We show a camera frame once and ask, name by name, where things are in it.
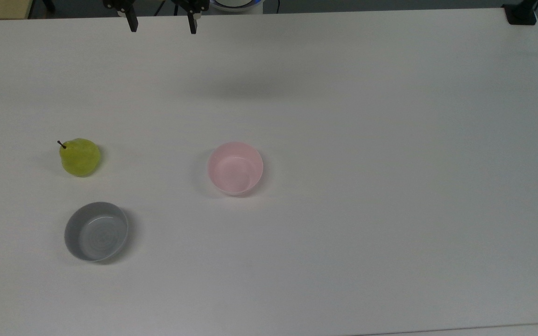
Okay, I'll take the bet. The pink bowl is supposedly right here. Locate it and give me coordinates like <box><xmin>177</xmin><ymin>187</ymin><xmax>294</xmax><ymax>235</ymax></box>
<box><xmin>207</xmin><ymin>142</ymin><xmax>264</xmax><ymax>196</ymax></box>

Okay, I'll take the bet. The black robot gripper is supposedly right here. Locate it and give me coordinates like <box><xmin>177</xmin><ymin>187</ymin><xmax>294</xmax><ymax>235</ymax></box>
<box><xmin>103</xmin><ymin>0</ymin><xmax>210</xmax><ymax>35</ymax></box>

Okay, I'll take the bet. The grey bowl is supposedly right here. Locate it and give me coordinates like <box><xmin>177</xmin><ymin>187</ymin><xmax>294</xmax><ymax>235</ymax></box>
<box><xmin>64</xmin><ymin>202</ymin><xmax>129</xmax><ymax>263</ymax></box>

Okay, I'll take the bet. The green pear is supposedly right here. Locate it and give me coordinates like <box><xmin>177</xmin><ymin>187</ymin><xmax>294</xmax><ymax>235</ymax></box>
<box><xmin>57</xmin><ymin>138</ymin><xmax>101</xmax><ymax>177</ymax></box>

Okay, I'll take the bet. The black camera stand clamp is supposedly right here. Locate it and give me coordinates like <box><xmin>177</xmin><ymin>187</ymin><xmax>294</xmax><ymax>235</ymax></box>
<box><xmin>503</xmin><ymin>0</ymin><xmax>538</xmax><ymax>26</ymax></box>

